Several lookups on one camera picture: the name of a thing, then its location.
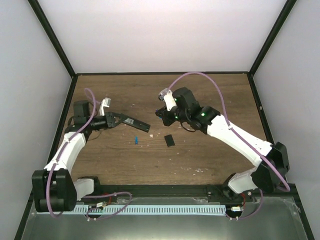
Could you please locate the right black frame post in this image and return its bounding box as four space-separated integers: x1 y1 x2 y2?
248 0 297 77

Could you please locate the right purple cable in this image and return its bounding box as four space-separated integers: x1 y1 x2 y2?
166 71 291 221

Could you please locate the left black frame post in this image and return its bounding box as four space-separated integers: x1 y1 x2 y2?
27 0 76 78

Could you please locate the black battery cover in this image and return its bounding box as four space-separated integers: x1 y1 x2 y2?
164 134 175 148

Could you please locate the black remote control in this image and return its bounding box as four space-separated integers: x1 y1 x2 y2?
123 116 151 133

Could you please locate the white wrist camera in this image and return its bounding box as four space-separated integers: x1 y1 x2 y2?
99 97 111 116
158 88 177 111

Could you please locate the black frame post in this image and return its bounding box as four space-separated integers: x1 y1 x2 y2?
248 0 297 77
27 0 76 78

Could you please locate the light blue slotted cable duct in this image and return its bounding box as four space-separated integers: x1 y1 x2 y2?
65 205 226 216

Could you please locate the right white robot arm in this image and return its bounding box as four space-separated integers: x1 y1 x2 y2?
155 87 290 202

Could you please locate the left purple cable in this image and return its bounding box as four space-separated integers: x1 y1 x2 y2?
47 87 132 222

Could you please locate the purple cable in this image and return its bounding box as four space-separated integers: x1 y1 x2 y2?
47 87 132 222
166 71 291 221

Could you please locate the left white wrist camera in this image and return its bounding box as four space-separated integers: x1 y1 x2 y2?
99 97 111 116

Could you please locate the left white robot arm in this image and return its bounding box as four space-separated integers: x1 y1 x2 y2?
31 97 124 215

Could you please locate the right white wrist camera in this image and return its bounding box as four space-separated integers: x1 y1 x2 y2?
158 88 177 111

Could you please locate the black aluminium front rail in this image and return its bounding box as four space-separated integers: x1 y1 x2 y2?
94 184 296 201

